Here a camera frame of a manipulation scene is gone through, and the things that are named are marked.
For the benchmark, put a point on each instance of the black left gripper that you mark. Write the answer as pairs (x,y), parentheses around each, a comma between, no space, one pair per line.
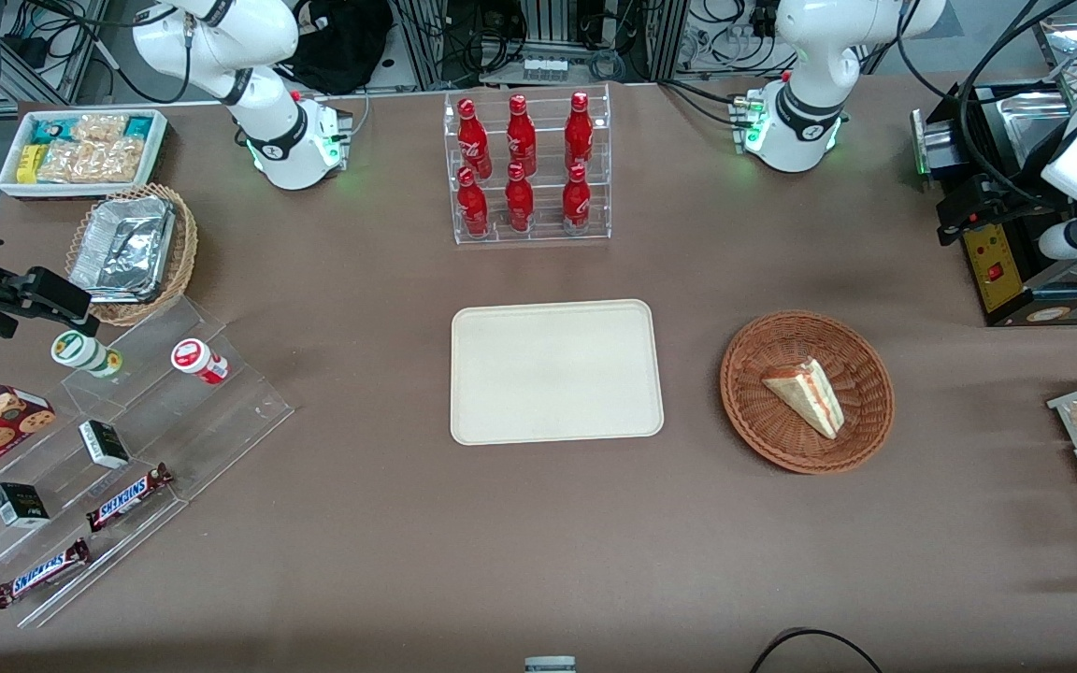
(1009,195)

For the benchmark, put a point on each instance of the triangular sandwich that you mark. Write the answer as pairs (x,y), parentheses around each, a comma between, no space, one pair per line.
(805,393)

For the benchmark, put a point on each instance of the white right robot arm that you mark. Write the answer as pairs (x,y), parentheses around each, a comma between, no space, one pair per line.
(267,140)

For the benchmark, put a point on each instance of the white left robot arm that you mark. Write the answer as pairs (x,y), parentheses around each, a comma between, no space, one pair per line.
(810,121)

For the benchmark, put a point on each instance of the aluminium foil tray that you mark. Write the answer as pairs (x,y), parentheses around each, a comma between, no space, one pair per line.
(122,250)

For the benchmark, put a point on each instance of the light tan wicker basket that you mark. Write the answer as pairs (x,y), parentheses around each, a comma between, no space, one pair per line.
(181,257)

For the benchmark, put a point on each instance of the brown round wicker basket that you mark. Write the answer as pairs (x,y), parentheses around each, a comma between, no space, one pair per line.
(763,421)

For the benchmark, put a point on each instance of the beige plastic tray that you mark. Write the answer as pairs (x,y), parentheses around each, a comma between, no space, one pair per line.
(557,374)

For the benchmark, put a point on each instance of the green lidded yoghurt cup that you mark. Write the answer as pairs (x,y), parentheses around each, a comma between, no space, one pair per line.
(80,351)

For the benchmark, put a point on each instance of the black hot food appliance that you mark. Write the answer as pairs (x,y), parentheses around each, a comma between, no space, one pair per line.
(997,271)

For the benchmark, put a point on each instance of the steel food pan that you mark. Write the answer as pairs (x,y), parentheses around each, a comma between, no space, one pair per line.
(1029,131)

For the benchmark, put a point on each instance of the white rectangular snack bin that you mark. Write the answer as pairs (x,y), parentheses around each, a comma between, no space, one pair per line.
(10,182)

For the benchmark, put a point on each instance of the clear cracker bag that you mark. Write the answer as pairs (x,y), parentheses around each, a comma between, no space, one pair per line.
(99,127)
(121,161)
(69,163)

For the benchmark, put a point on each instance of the yellow snack packet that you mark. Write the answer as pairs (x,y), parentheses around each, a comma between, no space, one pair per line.
(28,164)

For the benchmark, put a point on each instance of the red lidded yoghurt cup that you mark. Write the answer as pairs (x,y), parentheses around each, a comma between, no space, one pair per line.
(197,360)

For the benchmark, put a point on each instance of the small black carton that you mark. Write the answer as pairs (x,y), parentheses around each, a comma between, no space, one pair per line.
(20,505)
(104,445)

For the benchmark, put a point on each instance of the teal snack packet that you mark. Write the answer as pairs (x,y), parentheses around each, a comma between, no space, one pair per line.
(136,127)
(50,130)

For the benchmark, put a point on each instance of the clear acrylic step display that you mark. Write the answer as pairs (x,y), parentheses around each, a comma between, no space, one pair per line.
(211,421)

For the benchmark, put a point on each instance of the Snickers chocolate bar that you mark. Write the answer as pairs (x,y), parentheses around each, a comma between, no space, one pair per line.
(130,497)
(41,573)

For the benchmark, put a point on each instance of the black fabric bag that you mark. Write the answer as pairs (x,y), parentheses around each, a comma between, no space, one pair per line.
(337,42)

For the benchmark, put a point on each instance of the red cola bottle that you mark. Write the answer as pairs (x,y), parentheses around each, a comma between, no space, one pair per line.
(519,204)
(473,140)
(579,136)
(473,207)
(521,140)
(576,204)

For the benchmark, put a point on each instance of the clear acrylic bottle rack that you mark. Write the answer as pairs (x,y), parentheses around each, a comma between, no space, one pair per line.
(543,236)

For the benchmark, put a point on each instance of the white power strip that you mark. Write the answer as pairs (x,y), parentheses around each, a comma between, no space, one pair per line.
(544,68)

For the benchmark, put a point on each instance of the small grey white device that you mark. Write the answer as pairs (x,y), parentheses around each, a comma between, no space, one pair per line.
(550,665)

